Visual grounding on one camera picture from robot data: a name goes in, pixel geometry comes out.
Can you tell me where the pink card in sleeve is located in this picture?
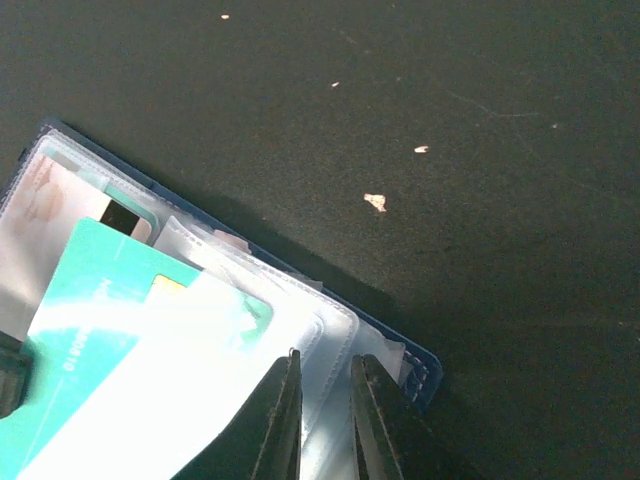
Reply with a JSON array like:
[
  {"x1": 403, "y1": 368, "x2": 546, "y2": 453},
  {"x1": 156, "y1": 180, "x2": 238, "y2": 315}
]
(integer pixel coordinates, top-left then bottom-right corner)
[{"x1": 1, "y1": 154, "x2": 152, "y2": 341}]

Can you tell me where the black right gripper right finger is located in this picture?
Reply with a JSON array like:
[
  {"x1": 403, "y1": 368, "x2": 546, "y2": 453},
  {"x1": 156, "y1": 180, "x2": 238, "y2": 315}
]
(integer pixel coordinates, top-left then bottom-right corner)
[{"x1": 350, "y1": 354, "x2": 480, "y2": 480}]

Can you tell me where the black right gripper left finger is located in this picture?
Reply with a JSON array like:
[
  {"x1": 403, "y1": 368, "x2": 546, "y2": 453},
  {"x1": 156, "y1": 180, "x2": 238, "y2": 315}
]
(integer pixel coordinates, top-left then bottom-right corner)
[{"x1": 174, "y1": 349, "x2": 303, "y2": 480}]

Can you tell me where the teal VIP card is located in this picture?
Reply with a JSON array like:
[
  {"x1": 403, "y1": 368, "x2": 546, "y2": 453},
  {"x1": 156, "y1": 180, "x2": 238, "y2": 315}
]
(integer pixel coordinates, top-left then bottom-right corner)
[{"x1": 1, "y1": 219, "x2": 273, "y2": 479}]

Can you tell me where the blue leather card holder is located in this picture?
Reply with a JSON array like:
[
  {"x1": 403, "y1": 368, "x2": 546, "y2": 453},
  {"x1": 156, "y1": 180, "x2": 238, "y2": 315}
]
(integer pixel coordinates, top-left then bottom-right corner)
[{"x1": 1, "y1": 121, "x2": 442, "y2": 479}]

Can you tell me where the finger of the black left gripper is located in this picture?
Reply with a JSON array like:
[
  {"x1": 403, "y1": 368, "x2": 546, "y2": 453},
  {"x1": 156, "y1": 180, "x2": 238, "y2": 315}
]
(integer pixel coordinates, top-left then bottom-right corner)
[{"x1": 0, "y1": 332, "x2": 33, "y2": 419}]

